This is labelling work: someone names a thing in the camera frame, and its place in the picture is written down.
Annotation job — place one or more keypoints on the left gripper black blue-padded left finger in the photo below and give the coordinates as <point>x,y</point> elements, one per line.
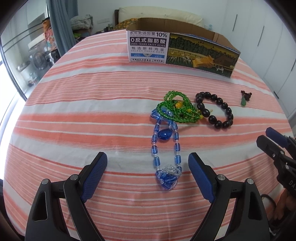
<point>46,220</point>

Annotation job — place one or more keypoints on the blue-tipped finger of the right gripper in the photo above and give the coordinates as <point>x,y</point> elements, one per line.
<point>277,137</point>

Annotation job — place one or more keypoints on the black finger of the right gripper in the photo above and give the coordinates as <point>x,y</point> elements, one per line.
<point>271,149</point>

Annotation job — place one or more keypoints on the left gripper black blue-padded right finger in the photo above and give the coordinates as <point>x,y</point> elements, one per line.
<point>248,220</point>

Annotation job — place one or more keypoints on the green jade pendant charm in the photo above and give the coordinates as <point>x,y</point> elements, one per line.
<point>245,97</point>

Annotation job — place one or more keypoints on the white built-in wardrobe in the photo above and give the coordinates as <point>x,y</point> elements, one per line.
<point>266,45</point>

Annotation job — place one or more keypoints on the pink white striped cloth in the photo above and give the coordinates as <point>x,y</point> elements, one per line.
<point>95,100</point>

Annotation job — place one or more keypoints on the open cardboard box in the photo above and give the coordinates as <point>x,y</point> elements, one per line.
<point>165,41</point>

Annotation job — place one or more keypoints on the grey washing machine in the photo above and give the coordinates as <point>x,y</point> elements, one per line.
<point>41,57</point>

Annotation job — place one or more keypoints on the glass sliding door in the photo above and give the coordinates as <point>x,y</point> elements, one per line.
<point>28,25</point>

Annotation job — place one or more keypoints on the bed with floral duvet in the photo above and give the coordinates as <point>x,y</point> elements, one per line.
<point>127,15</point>

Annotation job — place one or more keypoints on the pile of clothes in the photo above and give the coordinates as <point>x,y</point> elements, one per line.
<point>81,22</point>

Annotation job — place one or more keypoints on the blue grey curtain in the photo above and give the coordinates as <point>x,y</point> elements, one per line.
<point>60,12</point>

